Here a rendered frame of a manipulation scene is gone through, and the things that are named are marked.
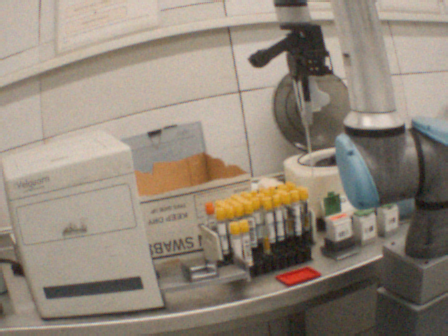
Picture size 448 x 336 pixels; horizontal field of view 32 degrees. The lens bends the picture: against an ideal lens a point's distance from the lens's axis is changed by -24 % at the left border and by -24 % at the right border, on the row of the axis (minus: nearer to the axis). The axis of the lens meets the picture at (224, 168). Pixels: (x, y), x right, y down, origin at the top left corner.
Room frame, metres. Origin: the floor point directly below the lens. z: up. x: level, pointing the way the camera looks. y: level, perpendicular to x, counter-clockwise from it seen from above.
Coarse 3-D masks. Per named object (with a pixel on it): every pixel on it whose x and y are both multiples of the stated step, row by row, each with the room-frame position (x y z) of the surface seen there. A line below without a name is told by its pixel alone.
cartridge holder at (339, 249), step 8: (328, 240) 1.71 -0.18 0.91; (344, 240) 1.69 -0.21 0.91; (352, 240) 1.70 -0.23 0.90; (320, 248) 1.75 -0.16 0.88; (328, 248) 1.72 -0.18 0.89; (336, 248) 1.69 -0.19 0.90; (344, 248) 1.69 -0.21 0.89; (352, 248) 1.68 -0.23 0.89; (336, 256) 1.67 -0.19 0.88; (344, 256) 1.67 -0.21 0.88
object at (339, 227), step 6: (330, 216) 1.73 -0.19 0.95; (336, 216) 1.72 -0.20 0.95; (342, 216) 1.71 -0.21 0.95; (348, 216) 1.71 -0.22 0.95; (330, 222) 1.71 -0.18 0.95; (336, 222) 1.70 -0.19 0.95; (342, 222) 1.70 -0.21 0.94; (348, 222) 1.70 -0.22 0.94; (330, 228) 1.71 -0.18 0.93; (336, 228) 1.69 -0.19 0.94; (342, 228) 1.70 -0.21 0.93; (348, 228) 1.70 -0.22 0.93; (330, 234) 1.71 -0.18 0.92; (336, 234) 1.69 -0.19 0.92; (342, 234) 1.70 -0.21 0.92; (348, 234) 1.70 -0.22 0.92; (336, 240) 1.69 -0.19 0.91
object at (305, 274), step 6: (294, 270) 1.65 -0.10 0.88; (300, 270) 1.65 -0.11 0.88; (306, 270) 1.65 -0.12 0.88; (312, 270) 1.63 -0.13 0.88; (276, 276) 1.63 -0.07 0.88; (282, 276) 1.64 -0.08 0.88; (288, 276) 1.63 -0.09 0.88; (294, 276) 1.63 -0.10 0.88; (300, 276) 1.62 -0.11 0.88; (306, 276) 1.61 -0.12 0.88; (312, 276) 1.59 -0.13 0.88; (318, 276) 1.59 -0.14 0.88; (282, 282) 1.60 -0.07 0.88; (288, 282) 1.58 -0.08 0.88; (294, 282) 1.58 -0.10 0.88; (300, 282) 1.58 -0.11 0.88
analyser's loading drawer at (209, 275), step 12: (216, 264) 1.58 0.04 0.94; (240, 264) 1.62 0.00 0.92; (180, 276) 1.62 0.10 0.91; (192, 276) 1.57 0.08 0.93; (204, 276) 1.58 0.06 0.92; (216, 276) 1.58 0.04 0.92; (228, 276) 1.59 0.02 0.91; (240, 276) 1.59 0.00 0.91; (168, 288) 1.55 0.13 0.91; (180, 288) 1.56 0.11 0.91; (192, 288) 1.57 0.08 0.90
